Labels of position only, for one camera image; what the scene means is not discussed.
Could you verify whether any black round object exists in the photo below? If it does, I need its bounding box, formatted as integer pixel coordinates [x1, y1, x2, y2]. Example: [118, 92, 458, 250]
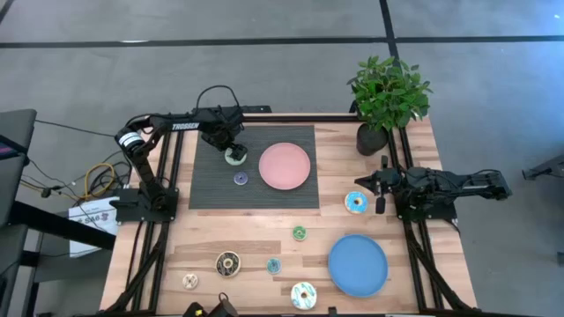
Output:
[206, 292, 239, 317]

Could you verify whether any dark grey ribbed placemat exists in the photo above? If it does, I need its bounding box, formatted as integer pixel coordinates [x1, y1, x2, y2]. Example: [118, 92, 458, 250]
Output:
[189, 124, 320, 210]

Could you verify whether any black desk beam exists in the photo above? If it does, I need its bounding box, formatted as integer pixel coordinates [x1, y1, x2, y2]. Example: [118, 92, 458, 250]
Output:
[8, 200, 116, 252]

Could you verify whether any black plant pot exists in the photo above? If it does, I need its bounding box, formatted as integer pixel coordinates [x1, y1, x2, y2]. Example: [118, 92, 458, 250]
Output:
[355, 122, 390, 157]

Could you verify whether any large pale green donut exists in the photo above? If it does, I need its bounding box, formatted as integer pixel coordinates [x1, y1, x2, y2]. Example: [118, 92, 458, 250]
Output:
[224, 147, 248, 167]

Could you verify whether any yellow cable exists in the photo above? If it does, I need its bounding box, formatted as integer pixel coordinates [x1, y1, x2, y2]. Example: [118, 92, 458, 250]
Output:
[83, 162, 116, 202]

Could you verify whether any black bracket bar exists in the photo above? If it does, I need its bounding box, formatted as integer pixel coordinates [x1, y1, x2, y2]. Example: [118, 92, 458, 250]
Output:
[191, 104, 273, 114]

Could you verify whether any thin black floor cable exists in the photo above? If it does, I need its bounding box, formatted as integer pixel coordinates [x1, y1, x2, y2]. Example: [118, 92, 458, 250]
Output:
[34, 119, 116, 138]

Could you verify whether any large white teal-drizzled donut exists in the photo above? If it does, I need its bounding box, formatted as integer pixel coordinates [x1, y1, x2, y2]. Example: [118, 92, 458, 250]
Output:
[290, 281, 318, 311]

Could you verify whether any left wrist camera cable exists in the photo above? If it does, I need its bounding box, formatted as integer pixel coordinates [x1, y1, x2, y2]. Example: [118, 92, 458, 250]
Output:
[195, 85, 242, 111]

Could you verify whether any white paper sign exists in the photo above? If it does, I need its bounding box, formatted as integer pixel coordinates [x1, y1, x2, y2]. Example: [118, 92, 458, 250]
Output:
[68, 196, 120, 259]

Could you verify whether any grey desk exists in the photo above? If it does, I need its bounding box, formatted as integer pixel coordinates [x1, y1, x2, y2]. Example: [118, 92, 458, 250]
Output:
[0, 108, 39, 230]

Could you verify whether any black aluminium table frame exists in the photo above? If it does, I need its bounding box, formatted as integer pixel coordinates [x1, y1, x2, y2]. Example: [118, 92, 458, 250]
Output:
[101, 113, 481, 317]

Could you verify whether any blue plate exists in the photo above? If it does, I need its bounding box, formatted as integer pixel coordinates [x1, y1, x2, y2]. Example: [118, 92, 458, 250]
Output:
[327, 233, 390, 299]

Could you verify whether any large blue iced donut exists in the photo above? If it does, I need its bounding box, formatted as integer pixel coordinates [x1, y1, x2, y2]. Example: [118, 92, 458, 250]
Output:
[344, 190, 369, 216]

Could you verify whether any black stand leg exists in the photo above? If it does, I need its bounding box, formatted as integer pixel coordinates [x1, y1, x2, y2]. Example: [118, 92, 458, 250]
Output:
[522, 152, 564, 181]

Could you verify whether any large chocolate iced donut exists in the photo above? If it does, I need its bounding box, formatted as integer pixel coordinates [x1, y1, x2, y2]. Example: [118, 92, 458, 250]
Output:
[214, 250, 242, 278]

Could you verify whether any pink plate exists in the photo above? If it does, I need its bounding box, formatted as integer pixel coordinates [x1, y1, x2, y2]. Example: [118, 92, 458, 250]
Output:
[257, 142, 312, 191]

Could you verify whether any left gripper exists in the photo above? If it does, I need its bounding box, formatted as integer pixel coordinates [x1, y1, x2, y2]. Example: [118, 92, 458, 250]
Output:
[201, 107, 249, 162]

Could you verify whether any black and yellow tool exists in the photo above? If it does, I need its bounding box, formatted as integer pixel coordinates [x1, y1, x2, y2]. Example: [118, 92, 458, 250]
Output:
[182, 301, 208, 317]

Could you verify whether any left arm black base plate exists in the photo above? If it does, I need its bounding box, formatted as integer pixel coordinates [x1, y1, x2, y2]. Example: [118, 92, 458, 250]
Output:
[109, 188, 181, 224]

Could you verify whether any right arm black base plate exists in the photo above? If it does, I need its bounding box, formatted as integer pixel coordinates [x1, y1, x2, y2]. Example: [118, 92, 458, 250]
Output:
[395, 193, 458, 223]

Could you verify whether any green leafy plant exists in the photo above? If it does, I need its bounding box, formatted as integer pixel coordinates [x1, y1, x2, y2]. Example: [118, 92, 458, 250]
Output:
[345, 55, 434, 132]

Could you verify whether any dark device purple screen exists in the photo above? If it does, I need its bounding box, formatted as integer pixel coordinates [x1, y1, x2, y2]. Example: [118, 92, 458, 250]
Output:
[0, 134, 27, 162]

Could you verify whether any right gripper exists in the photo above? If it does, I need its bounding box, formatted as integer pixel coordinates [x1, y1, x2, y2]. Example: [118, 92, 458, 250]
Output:
[354, 154, 404, 216]

